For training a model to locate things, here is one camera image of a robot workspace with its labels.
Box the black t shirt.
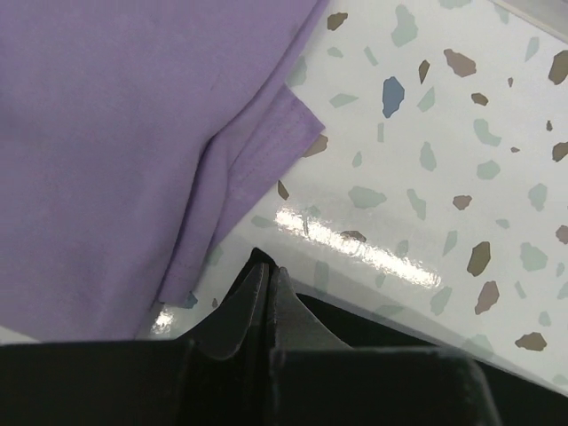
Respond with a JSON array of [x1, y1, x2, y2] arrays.
[[298, 295, 567, 426]]

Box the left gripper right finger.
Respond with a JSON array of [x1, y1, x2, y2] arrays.
[[265, 268, 501, 425]]

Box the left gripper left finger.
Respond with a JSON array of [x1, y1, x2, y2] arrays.
[[1, 249, 271, 425]]

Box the folded purple t shirt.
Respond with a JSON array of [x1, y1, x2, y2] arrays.
[[1, 1, 327, 342]]

